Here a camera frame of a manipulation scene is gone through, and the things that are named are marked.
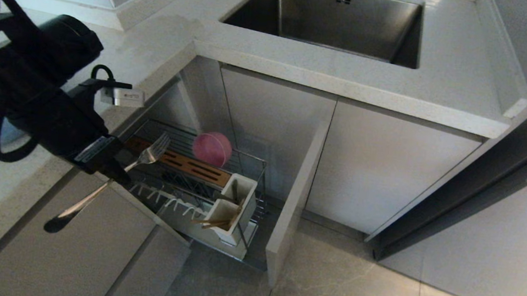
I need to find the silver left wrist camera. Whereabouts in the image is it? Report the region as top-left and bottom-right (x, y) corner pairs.
(100, 85), (146, 110)

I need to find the pink speckled bowl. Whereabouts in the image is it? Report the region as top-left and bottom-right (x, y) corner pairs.
(191, 130), (234, 169)

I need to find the metal fork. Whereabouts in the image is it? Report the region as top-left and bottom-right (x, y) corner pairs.
(43, 122), (173, 244)

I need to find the wooden chopstick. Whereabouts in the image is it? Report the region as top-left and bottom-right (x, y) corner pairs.
(191, 216), (229, 227)
(201, 218), (232, 232)

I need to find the small beige drawer front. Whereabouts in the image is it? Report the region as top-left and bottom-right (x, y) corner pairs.
(102, 222), (193, 296)

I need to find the white two-compartment cutlery holder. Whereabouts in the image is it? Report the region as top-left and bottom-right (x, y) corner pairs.
(200, 171), (259, 248)

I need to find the dark grey door frame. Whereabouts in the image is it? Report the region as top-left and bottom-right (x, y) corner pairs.
(363, 58), (527, 275)

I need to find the narrow beige cabinet door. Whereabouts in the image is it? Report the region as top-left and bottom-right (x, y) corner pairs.
(210, 66), (339, 207)

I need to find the stainless steel sink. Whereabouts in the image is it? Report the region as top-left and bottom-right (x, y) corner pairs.
(218, 0), (424, 70)

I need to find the large beige drawer front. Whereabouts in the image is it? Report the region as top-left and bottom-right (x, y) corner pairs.
(0, 159), (163, 296)

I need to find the beige pull-out cabinet front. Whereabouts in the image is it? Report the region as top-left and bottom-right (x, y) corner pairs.
(262, 116), (331, 291)

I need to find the white appliance front panel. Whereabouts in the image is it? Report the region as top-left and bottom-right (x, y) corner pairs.
(376, 147), (527, 296)

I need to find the wide beige cabinet door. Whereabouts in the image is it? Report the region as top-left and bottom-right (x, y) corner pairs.
(303, 98), (485, 244)

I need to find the white drip tray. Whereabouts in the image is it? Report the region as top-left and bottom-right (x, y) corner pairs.
(153, 196), (260, 263)

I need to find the chrome wire pull-out rack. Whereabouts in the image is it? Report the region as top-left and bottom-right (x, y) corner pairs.
(106, 115), (275, 267)

